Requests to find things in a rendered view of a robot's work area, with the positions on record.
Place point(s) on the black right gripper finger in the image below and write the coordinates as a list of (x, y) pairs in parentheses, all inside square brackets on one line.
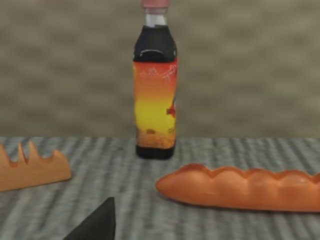
[(100, 222)]

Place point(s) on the orange wooden notched holder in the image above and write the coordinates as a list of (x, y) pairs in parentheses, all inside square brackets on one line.
[(35, 170)]

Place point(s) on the dark sauce bottle orange label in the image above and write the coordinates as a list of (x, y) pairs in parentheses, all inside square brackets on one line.
[(155, 105)]

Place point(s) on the orange baguette bread loaf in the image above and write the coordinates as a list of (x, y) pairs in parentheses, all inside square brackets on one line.
[(237, 190)]

